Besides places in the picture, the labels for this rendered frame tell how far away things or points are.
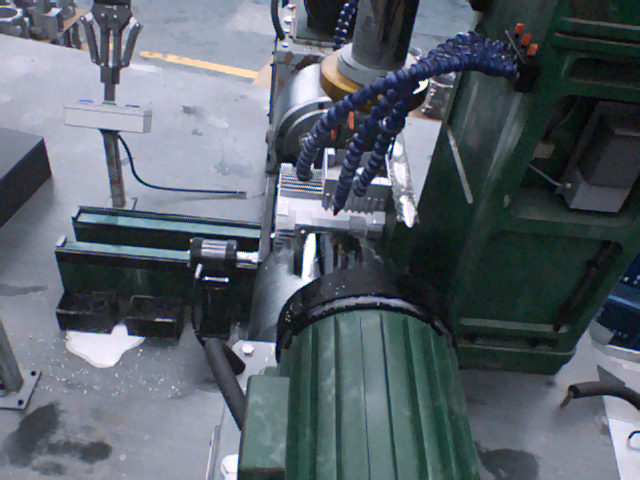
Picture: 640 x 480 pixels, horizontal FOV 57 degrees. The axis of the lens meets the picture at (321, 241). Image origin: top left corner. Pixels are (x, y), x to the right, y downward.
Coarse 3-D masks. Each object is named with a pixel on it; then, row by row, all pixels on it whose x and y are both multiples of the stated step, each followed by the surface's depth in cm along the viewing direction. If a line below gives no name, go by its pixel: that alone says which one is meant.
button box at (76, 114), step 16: (64, 112) 124; (80, 112) 125; (96, 112) 125; (112, 112) 125; (128, 112) 125; (144, 112) 125; (96, 128) 125; (112, 128) 126; (128, 128) 126; (144, 128) 127
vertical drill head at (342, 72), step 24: (360, 0) 87; (384, 0) 84; (408, 0) 84; (360, 24) 88; (384, 24) 86; (408, 24) 87; (360, 48) 90; (384, 48) 88; (408, 48) 91; (336, 72) 93; (360, 72) 90; (384, 72) 90; (336, 96) 91; (384, 96) 89; (336, 144) 100
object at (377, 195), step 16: (336, 160) 113; (384, 160) 111; (336, 176) 110; (384, 176) 110; (352, 192) 106; (368, 192) 106; (384, 192) 106; (352, 208) 108; (368, 208) 108; (384, 208) 108
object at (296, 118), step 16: (320, 64) 134; (288, 80) 137; (304, 80) 130; (288, 96) 130; (304, 96) 125; (320, 96) 123; (288, 112) 125; (304, 112) 124; (320, 112) 124; (288, 128) 127; (304, 128) 126; (272, 144) 130; (288, 144) 129; (304, 144) 125; (368, 144) 129; (288, 160) 132; (320, 160) 132
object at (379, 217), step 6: (282, 204) 106; (288, 204) 106; (282, 210) 106; (288, 210) 106; (378, 210) 107; (378, 216) 107; (384, 216) 107; (372, 222) 108; (378, 222) 107; (384, 222) 107
